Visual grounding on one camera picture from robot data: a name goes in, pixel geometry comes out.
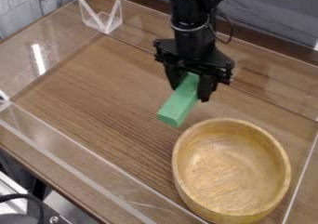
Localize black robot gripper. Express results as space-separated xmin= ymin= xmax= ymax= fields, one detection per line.
xmin=152 ymin=22 xmax=234 ymax=102

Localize green rectangular block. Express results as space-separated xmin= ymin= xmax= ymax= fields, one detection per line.
xmin=157 ymin=73 xmax=198 ymax=127

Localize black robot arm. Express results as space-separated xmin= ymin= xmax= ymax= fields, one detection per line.
xmin=152 ymin=0 xmax=234 ymax=102

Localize brown wooden bowl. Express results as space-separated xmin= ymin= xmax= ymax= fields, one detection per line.
xmin=170 ymin=118 xmax=291 ymax=224

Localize clear acrylic corner bracket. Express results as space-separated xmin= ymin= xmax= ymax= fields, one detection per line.
xmin=78 ymin=0 xmax=122 ymax=34

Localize clear acrylic wall panels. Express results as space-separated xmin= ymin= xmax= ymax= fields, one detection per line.
xmin=0 ymin=3 xmax=318 ymax=224

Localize black cable at bottom left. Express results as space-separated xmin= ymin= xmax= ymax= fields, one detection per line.
xmin=0 ymin=193 xmax=43 ymax=224

